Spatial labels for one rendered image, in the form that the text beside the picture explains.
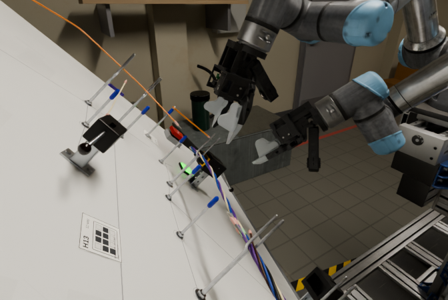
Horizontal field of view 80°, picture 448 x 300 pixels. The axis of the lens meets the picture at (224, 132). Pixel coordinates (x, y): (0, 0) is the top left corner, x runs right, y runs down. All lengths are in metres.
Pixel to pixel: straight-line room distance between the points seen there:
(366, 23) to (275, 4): 0.16
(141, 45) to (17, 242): 2.54
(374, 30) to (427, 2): 0.50
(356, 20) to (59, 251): 0.52
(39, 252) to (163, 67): 2.43
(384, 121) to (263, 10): 0.37
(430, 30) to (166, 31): 2.03
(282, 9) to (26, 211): 0.50
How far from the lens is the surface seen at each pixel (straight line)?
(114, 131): 0.36
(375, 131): 0.71
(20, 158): 0.35
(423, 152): 1.06
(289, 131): 0.69
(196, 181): 0.67
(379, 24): 0.55
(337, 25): 0.57
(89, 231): 0.32
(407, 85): 0.83
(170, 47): 2.64
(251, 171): 2.53
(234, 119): 0.58
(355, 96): 0.68
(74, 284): 0.28
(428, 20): 1.08
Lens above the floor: 1.48
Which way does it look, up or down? 25 degrees down
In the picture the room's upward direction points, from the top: straight up
